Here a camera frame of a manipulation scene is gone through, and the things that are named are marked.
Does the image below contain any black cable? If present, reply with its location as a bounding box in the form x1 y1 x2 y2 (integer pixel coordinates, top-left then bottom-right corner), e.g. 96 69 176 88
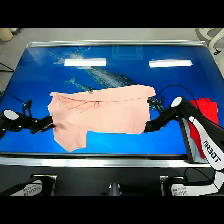
155 83 202 112

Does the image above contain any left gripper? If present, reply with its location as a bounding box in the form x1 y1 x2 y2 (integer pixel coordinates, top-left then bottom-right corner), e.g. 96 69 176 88
30 115 56 135

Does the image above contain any red garment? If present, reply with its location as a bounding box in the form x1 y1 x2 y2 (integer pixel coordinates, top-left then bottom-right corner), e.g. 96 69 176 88
186 97 220 160

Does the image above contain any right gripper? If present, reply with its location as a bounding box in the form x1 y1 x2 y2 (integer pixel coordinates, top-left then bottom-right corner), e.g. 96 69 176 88
143 114 170 134

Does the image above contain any pink T-shirt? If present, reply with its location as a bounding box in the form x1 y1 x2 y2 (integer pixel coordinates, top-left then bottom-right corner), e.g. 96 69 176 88
47 84 157 153

